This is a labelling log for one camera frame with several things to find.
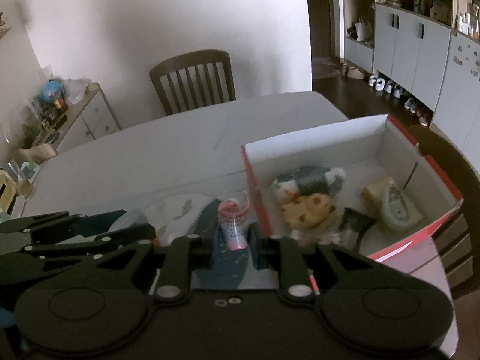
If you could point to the white drawer chest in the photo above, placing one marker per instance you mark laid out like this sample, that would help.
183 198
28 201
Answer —
95 116

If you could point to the brown door mat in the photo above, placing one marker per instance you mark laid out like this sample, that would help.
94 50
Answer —
326 69

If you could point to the low grey bench cabinet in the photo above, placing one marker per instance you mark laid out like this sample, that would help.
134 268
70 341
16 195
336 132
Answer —
358 52

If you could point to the dark blue patterned sock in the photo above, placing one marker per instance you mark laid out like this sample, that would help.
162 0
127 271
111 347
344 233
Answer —
232 270

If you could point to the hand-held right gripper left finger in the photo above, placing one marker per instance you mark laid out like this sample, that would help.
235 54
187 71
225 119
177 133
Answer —
216 249

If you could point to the white fish print sock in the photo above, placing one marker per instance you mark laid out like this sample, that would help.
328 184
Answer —
176 210

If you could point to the dark brown door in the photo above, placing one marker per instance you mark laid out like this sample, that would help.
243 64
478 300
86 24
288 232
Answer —
318 22

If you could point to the pile of toys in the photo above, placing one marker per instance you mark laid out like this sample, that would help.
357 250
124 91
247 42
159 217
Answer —
45 120

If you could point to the beige tote bag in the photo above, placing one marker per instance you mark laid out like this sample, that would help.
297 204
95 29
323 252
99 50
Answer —
363 32

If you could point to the tall grey cabinet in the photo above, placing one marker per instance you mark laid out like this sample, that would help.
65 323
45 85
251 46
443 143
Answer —
405 52

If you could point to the white green bottle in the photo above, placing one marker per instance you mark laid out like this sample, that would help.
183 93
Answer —
30 170

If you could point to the row of white shoes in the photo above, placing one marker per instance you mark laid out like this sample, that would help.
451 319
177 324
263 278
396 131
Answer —
378 82

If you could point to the slatted wooden chair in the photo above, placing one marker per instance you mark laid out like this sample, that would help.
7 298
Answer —
187 60

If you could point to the row of shelf items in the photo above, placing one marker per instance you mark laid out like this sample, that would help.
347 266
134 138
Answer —
427 0

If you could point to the light wooden box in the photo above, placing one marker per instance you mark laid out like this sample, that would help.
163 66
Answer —
7 191

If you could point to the cotton swab packet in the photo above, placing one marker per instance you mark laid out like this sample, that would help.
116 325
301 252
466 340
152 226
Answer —
356 220

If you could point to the clear plastic bag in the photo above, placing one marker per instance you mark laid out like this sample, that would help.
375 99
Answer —
78 88

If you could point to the tan shoes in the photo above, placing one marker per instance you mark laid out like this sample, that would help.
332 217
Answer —
354 72

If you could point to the yellow spotted sock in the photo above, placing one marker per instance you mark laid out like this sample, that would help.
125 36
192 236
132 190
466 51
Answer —
303 210

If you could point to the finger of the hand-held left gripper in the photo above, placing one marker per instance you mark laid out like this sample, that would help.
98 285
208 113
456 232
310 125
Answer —
123 236
37 223

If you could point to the blue toy globe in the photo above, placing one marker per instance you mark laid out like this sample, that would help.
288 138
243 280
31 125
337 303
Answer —
54 90

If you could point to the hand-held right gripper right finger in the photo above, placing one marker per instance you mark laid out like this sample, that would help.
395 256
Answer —
256 249

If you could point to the white printed rolled sock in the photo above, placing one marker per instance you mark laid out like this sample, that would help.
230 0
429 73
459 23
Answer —
283 187

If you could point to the dark green white rolled sock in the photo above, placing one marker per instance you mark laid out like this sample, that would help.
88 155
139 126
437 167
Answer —
315 178

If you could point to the tan yellow cloth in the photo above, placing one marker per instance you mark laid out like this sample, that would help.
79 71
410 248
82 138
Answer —
373 193

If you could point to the white cardboard box red rim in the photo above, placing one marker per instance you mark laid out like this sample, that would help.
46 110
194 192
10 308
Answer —
311 150

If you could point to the round-back wooden chair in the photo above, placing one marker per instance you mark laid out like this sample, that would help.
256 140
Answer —
450 146

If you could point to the grey sock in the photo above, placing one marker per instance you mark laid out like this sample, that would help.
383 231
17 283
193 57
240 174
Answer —
129 219

